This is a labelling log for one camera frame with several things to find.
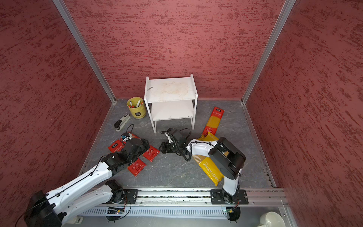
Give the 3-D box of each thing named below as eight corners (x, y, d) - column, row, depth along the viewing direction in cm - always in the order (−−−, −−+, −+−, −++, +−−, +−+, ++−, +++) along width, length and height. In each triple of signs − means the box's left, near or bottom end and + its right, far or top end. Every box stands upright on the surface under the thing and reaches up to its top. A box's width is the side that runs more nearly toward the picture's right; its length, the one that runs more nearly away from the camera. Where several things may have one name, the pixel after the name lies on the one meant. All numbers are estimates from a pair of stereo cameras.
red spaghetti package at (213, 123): (202, 135, 101) (202, 133, 99) (214, 108, 118) (214, 106, 116) (213, 140, 99) (213, 138, 97) (223, 112, 116) (224, 110, 114)
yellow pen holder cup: (131, 121, 109) (124, 108, 97) (134, 109, 116) (129, 96, 105) (145, 121, 109) (140, 108, 97) (148, 109, 116) (144, 96, 105)
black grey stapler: (114, 130, 103) (112, 126, 100) (127, 116, 112) (125, 112, 108) (118, 132, 102) (116, 128, 99) (131, 117, 111) (129, 114, 107)
